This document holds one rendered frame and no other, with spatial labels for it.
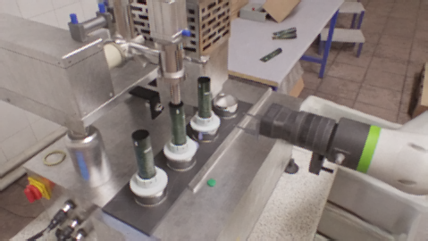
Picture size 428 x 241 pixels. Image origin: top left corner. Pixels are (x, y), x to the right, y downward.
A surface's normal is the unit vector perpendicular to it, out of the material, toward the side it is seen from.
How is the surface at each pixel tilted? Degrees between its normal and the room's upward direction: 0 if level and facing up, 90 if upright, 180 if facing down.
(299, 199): 0
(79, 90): 90
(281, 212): 0
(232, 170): 0
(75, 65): 90
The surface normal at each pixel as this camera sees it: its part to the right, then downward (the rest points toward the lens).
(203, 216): 0.00, -0.80
